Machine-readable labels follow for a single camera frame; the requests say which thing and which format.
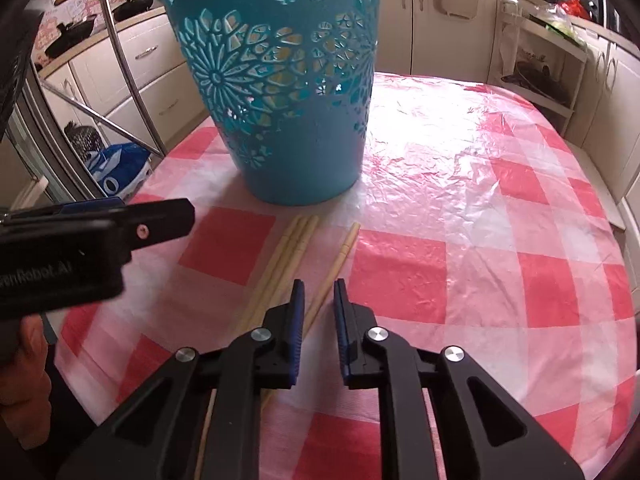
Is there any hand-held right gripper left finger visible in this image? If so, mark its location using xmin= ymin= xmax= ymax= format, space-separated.
xmin=55 ymin=279 xmax=307 ymax=480

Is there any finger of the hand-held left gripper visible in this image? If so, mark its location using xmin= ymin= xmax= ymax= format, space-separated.
xmin=2 ymin=198 xmax=126 ymax=228
xmin=107 ymin=199 xmax=196 ymax=261

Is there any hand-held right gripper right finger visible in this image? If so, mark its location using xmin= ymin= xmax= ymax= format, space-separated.
xmin=333 ymin=278 xmax=586 ymax=480

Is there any bundle of wooden chopsticks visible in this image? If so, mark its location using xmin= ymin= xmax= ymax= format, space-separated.
xmin=194 ymin=215 xmax=320 ymax=480

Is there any wooden chopstick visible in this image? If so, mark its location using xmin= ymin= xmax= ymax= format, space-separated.
xmin=260 ymin=222 xmax=362 ymax=411

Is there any teal perforated plastic basket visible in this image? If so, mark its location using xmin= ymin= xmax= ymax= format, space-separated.
xmin=157 ymin=0 xmax=386 ymax=207

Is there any person's left hand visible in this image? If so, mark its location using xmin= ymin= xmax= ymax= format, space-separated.
xmin=0 ymin=313 xmax=53 ymax=413

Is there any blue white plastic bag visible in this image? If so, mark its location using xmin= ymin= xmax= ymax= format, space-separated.
xmin=82 ymin=141 xmax=153 ymax=198

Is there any dark bristly object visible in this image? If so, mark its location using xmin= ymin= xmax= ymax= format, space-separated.
xmin=65 ymin=120 xmax=108 ymax=161

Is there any cream drawer cabinet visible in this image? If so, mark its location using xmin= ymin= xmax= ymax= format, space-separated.
xmin=37 ymin=7 xmax=211 ymax=151

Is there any dark ribbed object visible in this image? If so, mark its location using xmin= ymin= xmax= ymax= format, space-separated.
xmin=0 ymin=9 xmax=45 ymax=127

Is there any black frying pan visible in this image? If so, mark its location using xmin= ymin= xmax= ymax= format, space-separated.
xmin=112 ymin=0 xmax=157 ymax=23
xmin=44 ymin=15 xmax=99 ymax=59

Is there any red white checked tablecloth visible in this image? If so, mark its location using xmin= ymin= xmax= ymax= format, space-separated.
xmin=52 ymin=71 xmax=638 ymax=480

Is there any cream door cabinet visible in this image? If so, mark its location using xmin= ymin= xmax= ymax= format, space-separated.
xmin=372 ymin=0 xmax=501 ymax=78

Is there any translucent plastic bag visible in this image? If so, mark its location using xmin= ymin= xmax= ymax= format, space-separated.
xmin=492 ymin=0 xmax=522 ymax=77

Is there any white shelf rack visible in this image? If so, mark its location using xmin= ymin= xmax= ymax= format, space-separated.
xmin=500 ymin=0 xmax=589 ymax=122

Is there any green plastic bag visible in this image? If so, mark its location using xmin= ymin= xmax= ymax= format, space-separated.
xmin=534 ymin=1 xmax=587 ymax=42

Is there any black oven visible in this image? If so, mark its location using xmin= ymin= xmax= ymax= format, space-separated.
xmin=564 ymin=0 xmax=622 ymax=32

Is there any grey steel rail frame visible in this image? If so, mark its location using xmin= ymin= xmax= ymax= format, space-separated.
xmin=10 ymin=75 xmax=106 ymax=206

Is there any curved metal tube frame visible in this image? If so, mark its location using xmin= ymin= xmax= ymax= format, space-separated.
xmin=42 ymin=0 xmax=168 ymax=161

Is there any cream cabinet with metal handles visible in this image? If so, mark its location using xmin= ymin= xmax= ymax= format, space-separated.
xmin=565 ymin=20 xmax=640 ymax=201

